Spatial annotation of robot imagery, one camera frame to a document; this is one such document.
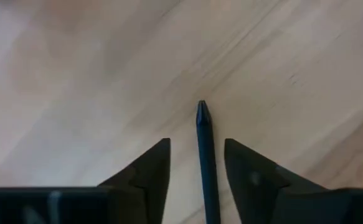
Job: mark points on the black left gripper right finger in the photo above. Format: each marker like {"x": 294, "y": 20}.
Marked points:
{"x": 249, "y": 180}

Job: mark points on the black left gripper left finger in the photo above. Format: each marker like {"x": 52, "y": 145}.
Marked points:
{"x": 151, "y": 174}

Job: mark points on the black pen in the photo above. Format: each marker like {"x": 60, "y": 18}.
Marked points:
{"x": 206, "y": 155}

